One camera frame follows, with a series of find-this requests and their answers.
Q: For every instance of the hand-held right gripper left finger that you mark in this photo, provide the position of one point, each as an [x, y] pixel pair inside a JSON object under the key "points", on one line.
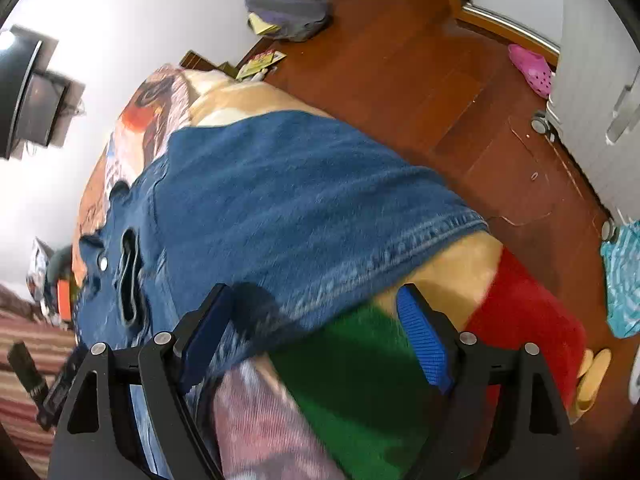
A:
{"points": [[207, 332]]}

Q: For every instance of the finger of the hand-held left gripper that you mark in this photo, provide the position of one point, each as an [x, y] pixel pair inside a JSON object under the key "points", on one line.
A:
{"points": [[27, 370], [60, 390]]}

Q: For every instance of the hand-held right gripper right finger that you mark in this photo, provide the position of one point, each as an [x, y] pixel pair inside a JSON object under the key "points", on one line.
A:
{"points": [[425, 340]]}

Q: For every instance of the blue denim jeans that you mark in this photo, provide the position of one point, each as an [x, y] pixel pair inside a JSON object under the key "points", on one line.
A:
{"points": [[300, 200]]}

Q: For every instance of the red striped cloth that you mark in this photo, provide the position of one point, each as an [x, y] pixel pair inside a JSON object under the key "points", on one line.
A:
{"points": [[20, 435]]}

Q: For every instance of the orange item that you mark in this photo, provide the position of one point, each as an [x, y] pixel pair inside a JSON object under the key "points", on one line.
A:
{"points": [[63, 300]]}

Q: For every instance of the grey cloth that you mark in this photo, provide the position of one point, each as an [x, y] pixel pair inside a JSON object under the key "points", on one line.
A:
{"points": [[59, 262]]}

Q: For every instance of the yellow slipper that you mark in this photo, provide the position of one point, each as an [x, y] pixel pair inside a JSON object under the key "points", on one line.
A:
{"points": [[592, 380]]}

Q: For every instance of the teal striped cloth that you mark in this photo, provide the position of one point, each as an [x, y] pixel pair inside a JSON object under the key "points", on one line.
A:
{"points": [[622, 280]]}

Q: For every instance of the printed blanket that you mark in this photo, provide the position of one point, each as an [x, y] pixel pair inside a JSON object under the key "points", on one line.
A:
{"points": [[240, 100]]}

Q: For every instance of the colourful booklet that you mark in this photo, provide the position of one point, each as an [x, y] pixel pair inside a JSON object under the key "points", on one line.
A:
{"points": [[260, 62]]}

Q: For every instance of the pink clog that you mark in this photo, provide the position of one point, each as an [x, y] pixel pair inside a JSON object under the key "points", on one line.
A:
{"points": [[532, 70]]}

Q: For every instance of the yellow paper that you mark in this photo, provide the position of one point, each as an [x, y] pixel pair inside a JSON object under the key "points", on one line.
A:
{"points": [[262, 25]]}

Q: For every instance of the white wheeled cabinet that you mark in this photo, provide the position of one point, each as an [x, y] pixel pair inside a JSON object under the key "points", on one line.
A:
{"points": [[595, 60]]}

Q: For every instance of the grey purple bag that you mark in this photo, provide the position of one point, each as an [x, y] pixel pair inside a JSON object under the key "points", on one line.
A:
{"points": [[290, 10]]}

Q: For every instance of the wall-mounted black monitor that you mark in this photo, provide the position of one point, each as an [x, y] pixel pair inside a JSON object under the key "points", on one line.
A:
{"points": [[30, 105]]}

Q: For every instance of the wooden bed frame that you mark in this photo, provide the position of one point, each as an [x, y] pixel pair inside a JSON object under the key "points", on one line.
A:
{"points": [[200, 62]]}

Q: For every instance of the wooden door frame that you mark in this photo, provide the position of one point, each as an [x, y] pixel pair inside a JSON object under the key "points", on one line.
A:
{"points": [[480, 10]]}

